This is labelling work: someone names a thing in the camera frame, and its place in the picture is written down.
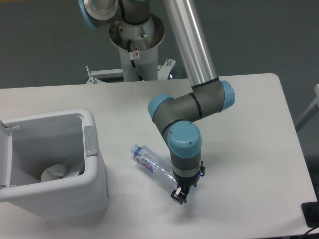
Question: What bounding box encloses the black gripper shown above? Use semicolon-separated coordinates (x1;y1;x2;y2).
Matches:
170;160;205;204

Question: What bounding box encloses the clear plastic water bottle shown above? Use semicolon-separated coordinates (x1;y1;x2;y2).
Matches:
131;144;177;190

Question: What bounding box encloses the white furniture leg right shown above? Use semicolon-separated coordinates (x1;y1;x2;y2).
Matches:
295;84;319;132

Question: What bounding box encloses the white plastic trash can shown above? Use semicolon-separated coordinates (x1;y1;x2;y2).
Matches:
0;108;109;220

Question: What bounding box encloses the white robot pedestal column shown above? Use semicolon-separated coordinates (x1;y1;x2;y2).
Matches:
109;13;164;80

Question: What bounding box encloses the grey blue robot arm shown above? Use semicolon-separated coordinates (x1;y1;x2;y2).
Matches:
78;0;235;204

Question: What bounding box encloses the black device at table edge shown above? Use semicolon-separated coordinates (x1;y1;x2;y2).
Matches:
301;201;319;228

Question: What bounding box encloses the black cable on pedestal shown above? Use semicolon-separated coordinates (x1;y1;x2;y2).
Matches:
127;39;144;82

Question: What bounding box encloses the white pedestal base frame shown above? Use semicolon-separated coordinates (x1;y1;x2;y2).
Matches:
85;58;188;84

